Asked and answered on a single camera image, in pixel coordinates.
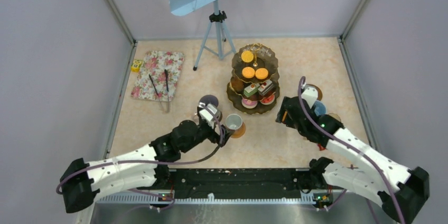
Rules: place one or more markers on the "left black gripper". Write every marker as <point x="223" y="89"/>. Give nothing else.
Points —
<point x="220" y="139"/>

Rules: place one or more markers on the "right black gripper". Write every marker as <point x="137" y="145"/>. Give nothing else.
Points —
<point x="280" y="113"/>

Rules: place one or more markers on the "light blue mug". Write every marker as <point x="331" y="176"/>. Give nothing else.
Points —
<point x="319" y="108"/>

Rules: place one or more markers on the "orange sprinkled donut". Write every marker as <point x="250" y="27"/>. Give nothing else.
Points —
<point x="268" y="100"/>

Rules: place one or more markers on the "large wooden saucer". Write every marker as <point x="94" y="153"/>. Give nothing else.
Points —
<point x="319" y="91"/>

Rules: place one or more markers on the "pink patterned mug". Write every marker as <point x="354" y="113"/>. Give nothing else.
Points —
<point x="234" y="122"/>

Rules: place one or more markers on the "light brown round coaster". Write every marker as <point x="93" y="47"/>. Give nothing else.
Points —
<point x="239" y="132"/>

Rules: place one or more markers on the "brown white layered cake slice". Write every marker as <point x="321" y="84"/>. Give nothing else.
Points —
<point x="266" y="87"/>

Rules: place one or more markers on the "orange small mug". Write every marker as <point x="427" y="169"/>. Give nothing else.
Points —
<point x="335" y="116"/>

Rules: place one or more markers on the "pink frosted donut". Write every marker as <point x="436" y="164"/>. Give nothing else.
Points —
<point x="249" y="104"/>

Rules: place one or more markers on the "yellow round biscuit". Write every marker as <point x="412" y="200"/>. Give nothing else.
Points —
<point x="248" y="72"/>
<point x="261" y="73"/>
<point x="247" y="56"/>

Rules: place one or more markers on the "green layered cake slice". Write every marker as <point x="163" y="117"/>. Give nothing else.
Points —
<point x="251" y="91"/>

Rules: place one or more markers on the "round golden bun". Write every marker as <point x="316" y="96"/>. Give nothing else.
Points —
<point x="237" y="84"/>

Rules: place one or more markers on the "black orange round coaster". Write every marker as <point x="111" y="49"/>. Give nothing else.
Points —
<point x="282" y="116"/>

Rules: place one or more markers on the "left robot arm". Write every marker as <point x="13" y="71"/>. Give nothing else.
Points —
<point x="84" y="183"/>

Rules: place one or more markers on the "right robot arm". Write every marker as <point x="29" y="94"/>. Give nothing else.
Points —
<point x="400" y="191"/>

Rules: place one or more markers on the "red snack packet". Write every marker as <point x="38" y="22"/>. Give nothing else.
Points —
<point x="321" y="148"/>

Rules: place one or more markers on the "three-tier glass cake stand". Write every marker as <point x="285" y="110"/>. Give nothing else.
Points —
<point x="264" y="58"/>

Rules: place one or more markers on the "floral serving tray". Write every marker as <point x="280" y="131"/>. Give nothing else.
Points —
<point x="159" y="76"/>

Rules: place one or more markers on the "blue tripod stand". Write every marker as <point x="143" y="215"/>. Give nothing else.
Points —
<point x="225" y="44"/>

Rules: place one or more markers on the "yellow dice block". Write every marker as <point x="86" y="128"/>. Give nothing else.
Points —
<point x="136" y="65"/>

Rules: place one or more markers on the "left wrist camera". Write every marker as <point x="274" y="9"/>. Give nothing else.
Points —
<point x="209" y="113"/>

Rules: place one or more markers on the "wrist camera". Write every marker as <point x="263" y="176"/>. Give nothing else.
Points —
<point x="309" y="95"/>
<point x="209" y="113"/>

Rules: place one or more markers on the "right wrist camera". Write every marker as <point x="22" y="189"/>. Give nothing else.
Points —
<point x="309" y="95"/>

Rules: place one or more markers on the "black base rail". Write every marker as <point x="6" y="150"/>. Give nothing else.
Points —
<point x="232" y="186"/>

